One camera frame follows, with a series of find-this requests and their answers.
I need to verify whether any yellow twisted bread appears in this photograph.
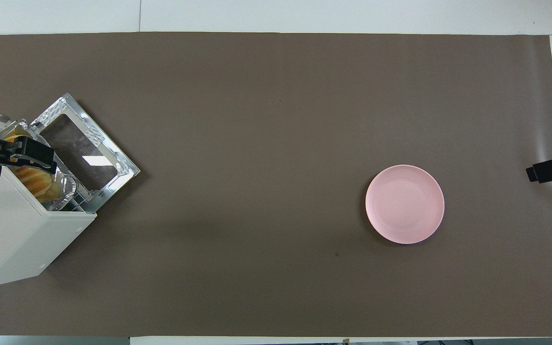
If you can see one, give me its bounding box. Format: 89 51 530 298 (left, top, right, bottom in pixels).
5 122 64 201

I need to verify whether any aluminium foil tray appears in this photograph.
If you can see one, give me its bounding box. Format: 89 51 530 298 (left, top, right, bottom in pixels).
11 120 78 211

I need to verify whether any glass oven door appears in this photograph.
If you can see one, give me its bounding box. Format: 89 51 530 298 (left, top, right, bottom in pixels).
31 93 141 212

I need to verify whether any cream toaster oven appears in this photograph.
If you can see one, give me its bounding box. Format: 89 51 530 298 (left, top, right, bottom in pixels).
0 93 141 291

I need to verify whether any pink round plate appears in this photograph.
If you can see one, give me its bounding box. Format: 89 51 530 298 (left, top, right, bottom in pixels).
365 165 445 245

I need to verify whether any brown table mat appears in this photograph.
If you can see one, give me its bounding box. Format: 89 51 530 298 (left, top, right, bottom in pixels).
0 32 552 337

